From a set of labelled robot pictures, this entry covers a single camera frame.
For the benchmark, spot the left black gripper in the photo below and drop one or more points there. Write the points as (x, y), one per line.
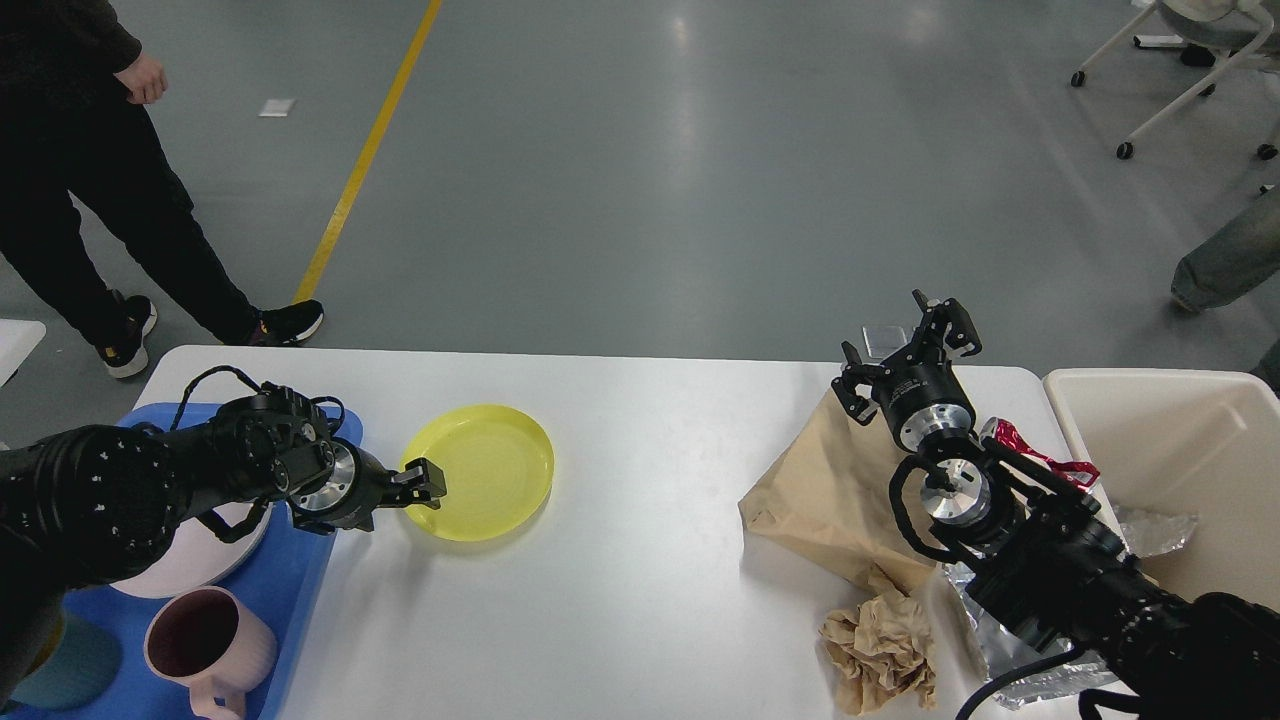
(358, 485)

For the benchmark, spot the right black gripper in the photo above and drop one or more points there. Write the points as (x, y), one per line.
(923, 402)

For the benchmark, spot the yellow plate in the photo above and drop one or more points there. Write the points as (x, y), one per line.
(499, 467)

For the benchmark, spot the brown paper bag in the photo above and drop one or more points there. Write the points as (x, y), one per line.
(826, 499)

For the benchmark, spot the pink mug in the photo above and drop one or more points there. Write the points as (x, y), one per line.
(209, 642)

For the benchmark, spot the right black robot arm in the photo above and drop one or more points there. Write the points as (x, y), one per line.
(1044, 565)

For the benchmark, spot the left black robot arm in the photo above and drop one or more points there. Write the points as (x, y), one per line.
(98, 504)

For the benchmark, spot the floor socket plate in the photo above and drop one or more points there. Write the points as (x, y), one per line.
(882, 341)

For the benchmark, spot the blue plastic tray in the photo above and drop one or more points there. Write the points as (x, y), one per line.
(278, 581)

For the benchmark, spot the crushed red can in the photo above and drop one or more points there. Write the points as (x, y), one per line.
(1040, 455)

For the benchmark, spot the pink plate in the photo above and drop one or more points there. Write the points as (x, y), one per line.
(196, 558)

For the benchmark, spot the crumpled brown paper ball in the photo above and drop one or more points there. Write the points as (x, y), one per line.
(880, 651)

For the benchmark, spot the crumpled foil in bin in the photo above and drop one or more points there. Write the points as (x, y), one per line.
(1149, 533)

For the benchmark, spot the aluminium foil tray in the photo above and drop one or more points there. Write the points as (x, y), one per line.
(996, 651)

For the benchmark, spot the beige waste bin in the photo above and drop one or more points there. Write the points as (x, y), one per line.
(1180, 443)

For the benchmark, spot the person in grey jeans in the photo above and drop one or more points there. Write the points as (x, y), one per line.
(1233, 261)

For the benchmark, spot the blue yellow cup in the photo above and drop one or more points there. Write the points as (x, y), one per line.
(75, 667)

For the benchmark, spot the white office chair right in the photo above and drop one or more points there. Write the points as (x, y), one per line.
(1218, 35)

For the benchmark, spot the person in black clothes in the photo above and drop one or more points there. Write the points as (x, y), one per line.
(76, 85)

